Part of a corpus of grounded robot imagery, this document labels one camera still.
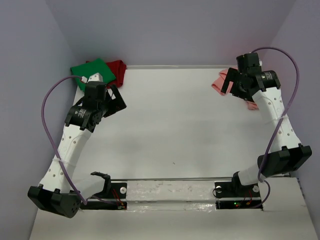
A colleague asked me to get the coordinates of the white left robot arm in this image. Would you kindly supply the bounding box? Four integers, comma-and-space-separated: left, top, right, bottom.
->
27, 81, 126, 218

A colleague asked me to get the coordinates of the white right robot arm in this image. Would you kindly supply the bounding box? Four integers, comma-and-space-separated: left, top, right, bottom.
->
221, 52, 312, 196

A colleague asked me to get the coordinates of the red folded t shirt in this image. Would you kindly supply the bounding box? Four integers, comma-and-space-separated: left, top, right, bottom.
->
85, 59, 127, 89

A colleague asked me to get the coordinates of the green folded t shirt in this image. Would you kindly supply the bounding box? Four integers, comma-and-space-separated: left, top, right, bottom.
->
70, 58, 116, 84

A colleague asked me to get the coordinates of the white front cover board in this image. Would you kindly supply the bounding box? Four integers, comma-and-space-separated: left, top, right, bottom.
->
30, 177, 317, 240

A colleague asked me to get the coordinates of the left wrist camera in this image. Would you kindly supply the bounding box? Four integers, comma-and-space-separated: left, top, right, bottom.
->
81, 73, 103, 84

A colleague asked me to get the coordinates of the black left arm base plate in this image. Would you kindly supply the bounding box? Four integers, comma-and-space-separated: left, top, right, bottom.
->
80, 181, 128, 211

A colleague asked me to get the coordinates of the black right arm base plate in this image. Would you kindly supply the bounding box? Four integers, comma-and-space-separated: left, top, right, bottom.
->
212, 181, 263, 210

